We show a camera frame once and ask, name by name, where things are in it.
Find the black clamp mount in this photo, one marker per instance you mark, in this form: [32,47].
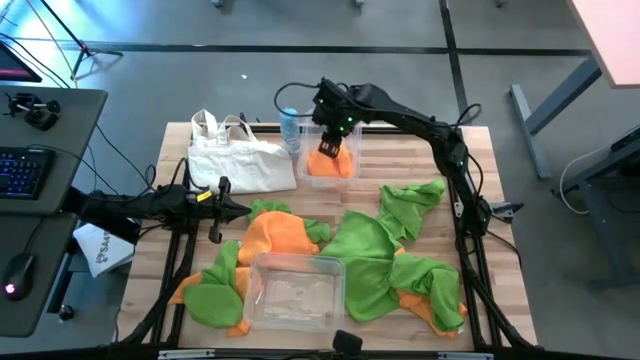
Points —
[40,117]

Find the silver metal bracket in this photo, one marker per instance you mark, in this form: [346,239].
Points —
[465,356]
[185,354]

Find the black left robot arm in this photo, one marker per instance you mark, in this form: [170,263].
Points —
[125,205]

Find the black aluminium rig frame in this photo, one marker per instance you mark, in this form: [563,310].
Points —
[172,280]

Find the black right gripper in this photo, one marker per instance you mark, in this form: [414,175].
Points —
[337,110]

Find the pink table top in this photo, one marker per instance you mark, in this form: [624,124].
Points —
[610,35]

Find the grey table leg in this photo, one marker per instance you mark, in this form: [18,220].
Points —
[527,130]

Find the clear plastic bin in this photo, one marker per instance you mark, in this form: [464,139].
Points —
[306,135]
[295,295]

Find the black clamp bracket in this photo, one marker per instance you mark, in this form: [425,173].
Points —
[505,210]

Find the white canvas tote bag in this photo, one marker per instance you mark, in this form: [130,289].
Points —
[240,165]

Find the white printed bag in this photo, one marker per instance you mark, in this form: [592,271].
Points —
[102,250]

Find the clear plastic water bottle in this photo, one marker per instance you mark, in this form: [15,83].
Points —
[290,130]

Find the grey desk frame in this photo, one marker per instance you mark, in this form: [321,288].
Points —
[600,215]

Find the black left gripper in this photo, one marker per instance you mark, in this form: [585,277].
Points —
[220,210]

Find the green microfiber towel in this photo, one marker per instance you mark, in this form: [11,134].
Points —
[365,260]
[212,300]
[318,230]
[430,280]
[410,205]

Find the yellow tape tag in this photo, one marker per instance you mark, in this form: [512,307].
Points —
[204,196]

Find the dark grey desk top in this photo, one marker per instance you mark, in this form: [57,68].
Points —
[70,150]
[45,240]

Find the black backlit keyboard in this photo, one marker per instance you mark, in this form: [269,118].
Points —
[25,172]

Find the black computer mouse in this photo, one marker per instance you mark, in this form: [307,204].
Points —
[18,277]

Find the black round desk foot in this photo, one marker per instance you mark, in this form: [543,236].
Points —
[66,312]

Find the black computer monitor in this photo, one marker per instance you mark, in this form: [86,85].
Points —
[15,67]

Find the black tripod stand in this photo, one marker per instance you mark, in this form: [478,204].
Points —
[82,50]

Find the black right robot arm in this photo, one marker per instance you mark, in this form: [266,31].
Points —
[440,140]

